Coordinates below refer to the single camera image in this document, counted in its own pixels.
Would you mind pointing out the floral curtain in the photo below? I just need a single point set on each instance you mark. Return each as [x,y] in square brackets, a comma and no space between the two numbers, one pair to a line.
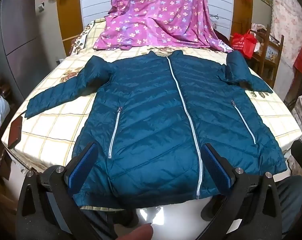
[288,25]

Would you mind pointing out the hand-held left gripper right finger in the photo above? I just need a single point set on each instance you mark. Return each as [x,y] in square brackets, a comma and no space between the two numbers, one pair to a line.
[217,165]

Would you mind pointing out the white slatted headboard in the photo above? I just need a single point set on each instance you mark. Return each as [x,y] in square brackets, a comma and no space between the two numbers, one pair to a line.
[96,0]

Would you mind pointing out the brown wooden panel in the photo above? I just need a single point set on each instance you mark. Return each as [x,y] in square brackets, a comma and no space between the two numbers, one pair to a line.
[242,12]
[68,27]

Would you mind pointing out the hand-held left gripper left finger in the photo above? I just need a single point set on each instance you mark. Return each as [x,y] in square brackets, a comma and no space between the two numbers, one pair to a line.
[82,165]

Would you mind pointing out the grey refrigerator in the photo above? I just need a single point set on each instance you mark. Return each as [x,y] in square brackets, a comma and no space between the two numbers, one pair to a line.
[21,35]

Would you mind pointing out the wooden shelf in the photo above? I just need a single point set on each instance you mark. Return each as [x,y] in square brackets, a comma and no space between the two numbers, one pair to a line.
[265,52]

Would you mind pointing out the red shopping bag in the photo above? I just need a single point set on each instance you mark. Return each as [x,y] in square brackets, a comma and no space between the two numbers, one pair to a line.
[244,42]

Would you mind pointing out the teal puffer jacket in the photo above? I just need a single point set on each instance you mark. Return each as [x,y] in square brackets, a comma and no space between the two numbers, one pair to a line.
[151,105]

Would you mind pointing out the white wall socket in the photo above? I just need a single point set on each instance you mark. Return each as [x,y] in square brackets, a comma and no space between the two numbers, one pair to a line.
[41,7]

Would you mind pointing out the person's left hand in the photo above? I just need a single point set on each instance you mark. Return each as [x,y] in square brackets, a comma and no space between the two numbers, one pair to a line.
[137,233]

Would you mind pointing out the red phone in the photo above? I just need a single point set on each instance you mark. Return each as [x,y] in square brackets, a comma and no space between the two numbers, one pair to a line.
[14,132]

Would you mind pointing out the floral checked bed sheet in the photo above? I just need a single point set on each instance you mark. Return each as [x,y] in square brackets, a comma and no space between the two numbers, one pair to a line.
[53,120]

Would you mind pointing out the pink floral blanket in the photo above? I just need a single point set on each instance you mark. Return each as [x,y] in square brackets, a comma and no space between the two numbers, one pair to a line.
[151,17]

